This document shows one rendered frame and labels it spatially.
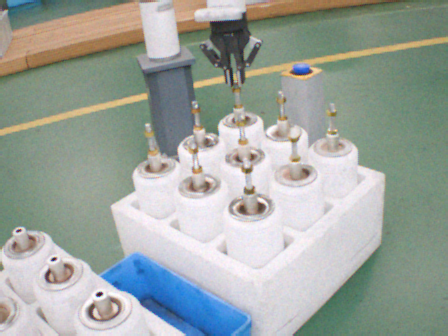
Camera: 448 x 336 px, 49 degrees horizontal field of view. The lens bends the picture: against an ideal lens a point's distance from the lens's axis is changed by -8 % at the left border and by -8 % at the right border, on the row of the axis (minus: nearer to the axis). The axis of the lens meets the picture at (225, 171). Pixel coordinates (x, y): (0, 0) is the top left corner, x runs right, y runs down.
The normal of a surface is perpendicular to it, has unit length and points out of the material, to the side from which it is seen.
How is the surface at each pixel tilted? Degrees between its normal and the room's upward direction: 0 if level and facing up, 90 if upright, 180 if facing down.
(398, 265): 0
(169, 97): 90
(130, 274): 88
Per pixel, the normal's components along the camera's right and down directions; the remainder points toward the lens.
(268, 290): 0.73, 0.27
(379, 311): -0.11, -0.86
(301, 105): -0.68, 0.44
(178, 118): 0.28, 0.45
